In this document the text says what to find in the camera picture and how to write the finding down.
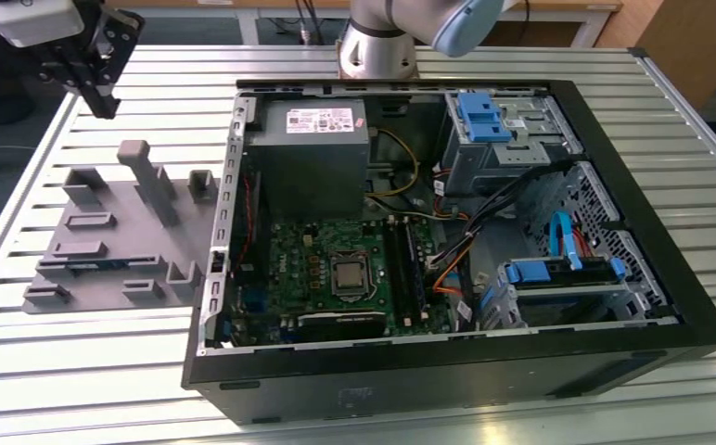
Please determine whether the grey power supply unit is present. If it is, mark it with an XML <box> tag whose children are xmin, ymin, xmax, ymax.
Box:
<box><xmin>245</xmin><ymin>99</ymin><xmax>373</xmax><ymax>219</ymax></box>

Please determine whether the wooden cabinet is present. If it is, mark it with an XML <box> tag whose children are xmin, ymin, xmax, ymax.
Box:
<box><xmin>596</xmin><ymin>0</ymin><xmax>716</xmax><ymax>110</ymax></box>

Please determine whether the grey parts rack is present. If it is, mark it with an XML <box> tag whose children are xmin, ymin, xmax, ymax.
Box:
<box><xmin>20</xmin><ymin>139</ymin><xmax>221</xmax><ymax>316</ymax></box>

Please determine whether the blue drive latch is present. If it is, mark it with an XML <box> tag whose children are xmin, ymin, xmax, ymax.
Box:
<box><xmin>455</xmin><ymin>92</ymin><xmax>513</xmax><ymax>144</ymax></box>

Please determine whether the hard disk in blue carrier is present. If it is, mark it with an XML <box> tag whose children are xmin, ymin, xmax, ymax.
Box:
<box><xmin>504</xmin><ymin>257</ymin><xmax>630</xmax><ymax>291</ymax></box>

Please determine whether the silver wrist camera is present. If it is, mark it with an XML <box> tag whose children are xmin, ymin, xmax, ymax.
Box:
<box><xmin>0</xmin><ymin>0</ymin><xmax>86</xmax><ymax>48</ymax></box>

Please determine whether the metal disk bay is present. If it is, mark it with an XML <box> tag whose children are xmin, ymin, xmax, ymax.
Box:
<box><xmin>497</xmin><ymin>257</ymin><xmax>685</xmax><ymax>328</ymax></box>

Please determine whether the orange wire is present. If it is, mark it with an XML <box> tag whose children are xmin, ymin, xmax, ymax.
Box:
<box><xmin>430</xmin><ymin>249</ymin><xmax>469</xmax><ymax>297</ymax></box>

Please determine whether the blue data wire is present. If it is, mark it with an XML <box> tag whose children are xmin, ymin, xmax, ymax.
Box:
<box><xmin>546</xmin><ymin>210</ymin><xmax>586</xmax><ymax>273</ymax></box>

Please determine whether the thin red wire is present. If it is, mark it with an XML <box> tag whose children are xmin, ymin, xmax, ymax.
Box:
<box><xmin>239</xmin><ymin>175</ymin><xmax>258</xmax><ymax>273</ymax></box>

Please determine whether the metal socket cover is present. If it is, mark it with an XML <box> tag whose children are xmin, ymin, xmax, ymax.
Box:
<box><xmin>327</xmin><ymin>249</ymin><xmax>377</xmax><ymax>305</ymax></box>

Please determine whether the black PC case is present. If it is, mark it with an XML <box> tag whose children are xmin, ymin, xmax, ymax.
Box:
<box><xmin>181</xmin><ymin>78</ymin><xmax>716</xmax><ymax>426</ymax></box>

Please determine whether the yellow and black wire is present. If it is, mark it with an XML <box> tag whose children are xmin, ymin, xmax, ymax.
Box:
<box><xmin>365</xmin><ymin>128</ymin><xmax>422</xmax><ymax>201</ymax></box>

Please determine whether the black graphics card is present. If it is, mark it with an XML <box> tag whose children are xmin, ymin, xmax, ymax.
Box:
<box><xmin>295</xmin><ymin>311</ymin><xmax>390</xmax><ymax>344</ymax></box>

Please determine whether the black cable bundle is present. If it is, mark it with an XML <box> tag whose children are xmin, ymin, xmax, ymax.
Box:
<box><xmin>425</xmin><ymin>164</ymin><xmax>573</xmax><ymax>273</ymax></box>

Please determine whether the green motherboard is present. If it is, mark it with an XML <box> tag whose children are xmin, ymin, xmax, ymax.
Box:
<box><xmin>230</xmin><ymin>215</ymin><xmax>458</xmax><ymax>347</ymax></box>

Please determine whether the multicolour power wire bundle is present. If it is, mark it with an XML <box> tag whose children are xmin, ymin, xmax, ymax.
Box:
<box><xmin>366</xmin><ymin>194</ymin><xmax>470</xmax><ymax>223</ymax></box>

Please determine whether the metal drive cage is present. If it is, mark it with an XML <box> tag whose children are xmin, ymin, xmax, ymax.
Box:
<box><xmin>443</xmin><ymin>91</ymin><xmax>586</xmax><ymax>196</ymax></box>

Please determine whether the black RAM slot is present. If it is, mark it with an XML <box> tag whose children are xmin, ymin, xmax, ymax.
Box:
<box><xmin>383</xmin><ymin>216</ymin><xmax>403</xmax><ymax>327</ymax></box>

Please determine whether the silver CPU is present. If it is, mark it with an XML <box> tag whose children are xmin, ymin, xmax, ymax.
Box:
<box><xmin>333</xmin><ymin>259</ymin><xmax>369</xmax><ymax>291</ymax></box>

